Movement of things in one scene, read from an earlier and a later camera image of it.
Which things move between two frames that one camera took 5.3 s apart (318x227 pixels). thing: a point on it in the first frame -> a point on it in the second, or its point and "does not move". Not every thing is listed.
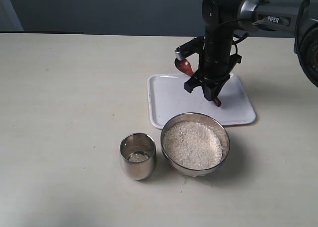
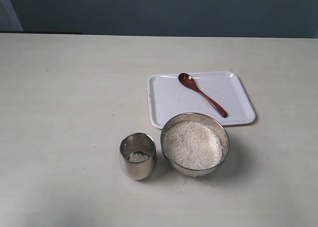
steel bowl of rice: x=196 y=143 does not move
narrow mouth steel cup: x=137 y=154 does not move
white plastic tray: x=168 y=98 does not move
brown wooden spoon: x=183 y=65 -> x=188 y=81
